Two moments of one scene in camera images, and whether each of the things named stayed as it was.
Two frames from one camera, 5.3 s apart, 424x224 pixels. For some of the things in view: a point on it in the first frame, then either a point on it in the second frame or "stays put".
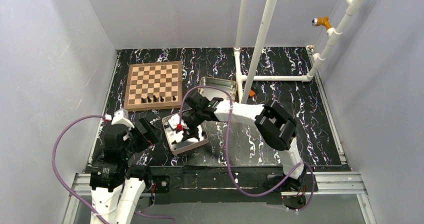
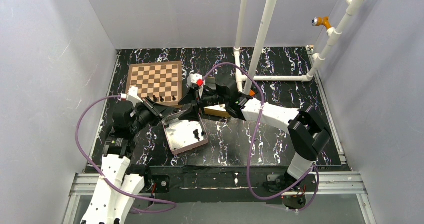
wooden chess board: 153,85 stays put
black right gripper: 189,123 → 198,106
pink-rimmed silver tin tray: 174,136 stays put
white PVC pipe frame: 245,82 stays put
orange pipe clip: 321,20 stays put
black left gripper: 145,131 → 153,110
